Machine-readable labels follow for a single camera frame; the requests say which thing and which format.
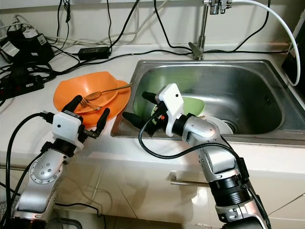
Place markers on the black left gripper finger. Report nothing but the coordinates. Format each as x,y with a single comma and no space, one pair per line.
103,120
74,103

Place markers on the gold fork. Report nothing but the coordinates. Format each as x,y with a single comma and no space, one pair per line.
93,106

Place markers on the gold spoon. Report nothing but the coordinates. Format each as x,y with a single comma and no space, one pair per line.
92,94

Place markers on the orange plate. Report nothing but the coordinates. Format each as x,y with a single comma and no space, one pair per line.
123,102

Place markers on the green plate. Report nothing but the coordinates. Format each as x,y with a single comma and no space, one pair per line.
193,106

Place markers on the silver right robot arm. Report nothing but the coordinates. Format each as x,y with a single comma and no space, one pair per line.
219,162

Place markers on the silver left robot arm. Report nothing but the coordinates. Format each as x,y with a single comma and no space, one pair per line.
45,174

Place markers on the white kitchen cabinet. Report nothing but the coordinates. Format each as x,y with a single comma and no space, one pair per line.
124,200

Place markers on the black power strip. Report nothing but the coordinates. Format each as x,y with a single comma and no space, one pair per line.
24,83

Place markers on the black power adapter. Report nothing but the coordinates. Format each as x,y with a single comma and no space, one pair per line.
93,52

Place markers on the black charger box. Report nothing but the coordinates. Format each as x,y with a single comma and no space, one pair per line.
33,47

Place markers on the silver faucet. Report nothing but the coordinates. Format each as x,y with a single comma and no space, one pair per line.
204,28

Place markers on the stainless steel sink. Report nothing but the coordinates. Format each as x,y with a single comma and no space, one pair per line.
243,90

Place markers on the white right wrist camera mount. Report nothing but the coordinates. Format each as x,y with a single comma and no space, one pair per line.
173,98

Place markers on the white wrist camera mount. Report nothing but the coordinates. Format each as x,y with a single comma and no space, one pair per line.
173,98
66,126

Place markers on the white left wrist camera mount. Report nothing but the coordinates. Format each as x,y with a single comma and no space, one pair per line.
66,126

